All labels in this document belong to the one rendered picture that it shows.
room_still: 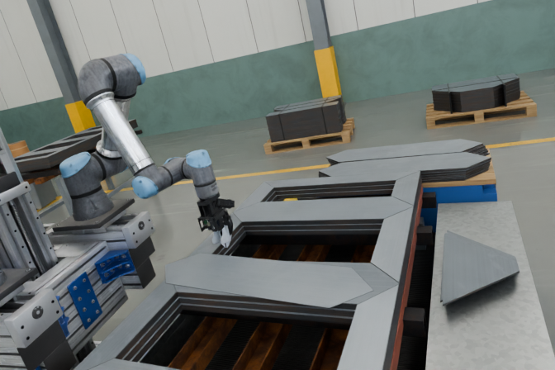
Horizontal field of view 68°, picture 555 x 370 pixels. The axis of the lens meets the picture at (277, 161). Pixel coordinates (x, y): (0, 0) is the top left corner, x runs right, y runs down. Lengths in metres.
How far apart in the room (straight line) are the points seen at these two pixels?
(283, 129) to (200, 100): 3.82
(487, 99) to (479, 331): 4.54
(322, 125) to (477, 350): 4.63
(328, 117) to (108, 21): 6.06
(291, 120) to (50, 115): 7.50
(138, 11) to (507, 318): 9.07
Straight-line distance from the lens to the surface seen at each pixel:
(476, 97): 5.53
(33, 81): 11.79
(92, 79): 1.42
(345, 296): 1.11
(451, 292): 1.23
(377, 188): 1.77
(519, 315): 1.24
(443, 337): 1.16
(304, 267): 1.26
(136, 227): 1.65
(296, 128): 5.61
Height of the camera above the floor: 1.53
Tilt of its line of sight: 17 degrees down
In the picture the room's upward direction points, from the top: 13 degrees counter-clockwise
